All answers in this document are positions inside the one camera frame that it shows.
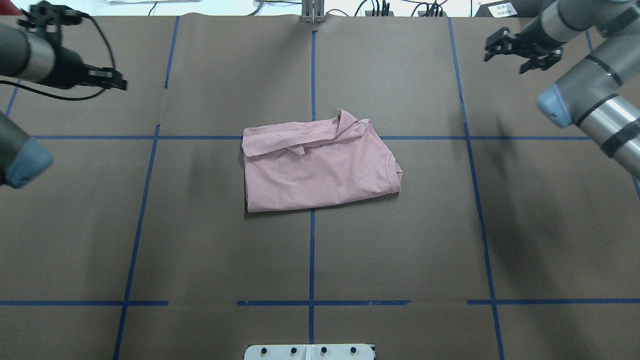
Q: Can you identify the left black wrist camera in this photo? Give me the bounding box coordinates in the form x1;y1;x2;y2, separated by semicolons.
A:
17;0;86;38

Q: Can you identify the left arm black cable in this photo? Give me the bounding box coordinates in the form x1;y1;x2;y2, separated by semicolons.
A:
0;12;118;102

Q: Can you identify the black box device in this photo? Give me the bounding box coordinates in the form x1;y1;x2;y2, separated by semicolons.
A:
473;0;554;18

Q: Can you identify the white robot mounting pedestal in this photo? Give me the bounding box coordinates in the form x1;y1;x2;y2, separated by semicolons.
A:
244;343;377;360

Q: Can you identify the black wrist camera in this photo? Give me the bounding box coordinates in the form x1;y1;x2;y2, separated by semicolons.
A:
518;47;563;75
17;0;86;38

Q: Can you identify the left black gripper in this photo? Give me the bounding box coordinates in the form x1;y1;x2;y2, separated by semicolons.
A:
50;47;128;91

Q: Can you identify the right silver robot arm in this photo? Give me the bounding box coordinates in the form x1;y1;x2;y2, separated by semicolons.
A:
484;0;640;178

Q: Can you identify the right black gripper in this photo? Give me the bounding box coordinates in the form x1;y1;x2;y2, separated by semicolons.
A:
483;17;563;62

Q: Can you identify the pink Snoopy t-shirt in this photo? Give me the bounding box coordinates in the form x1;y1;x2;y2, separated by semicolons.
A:
241;109;403;214

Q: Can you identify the aluminium frame post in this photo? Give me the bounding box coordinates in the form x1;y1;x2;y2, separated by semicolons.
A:
300;0;326;24

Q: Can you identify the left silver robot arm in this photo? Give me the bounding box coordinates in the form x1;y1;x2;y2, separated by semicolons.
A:
1;23;129;190

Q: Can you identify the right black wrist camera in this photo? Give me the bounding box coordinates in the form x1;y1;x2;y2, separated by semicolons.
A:
518;47;563;75

